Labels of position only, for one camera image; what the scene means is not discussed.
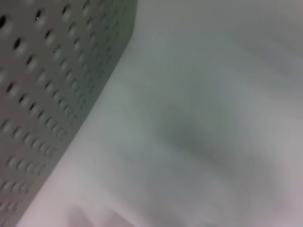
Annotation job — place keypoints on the grey perforated storage basket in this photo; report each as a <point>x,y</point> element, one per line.
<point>35,94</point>

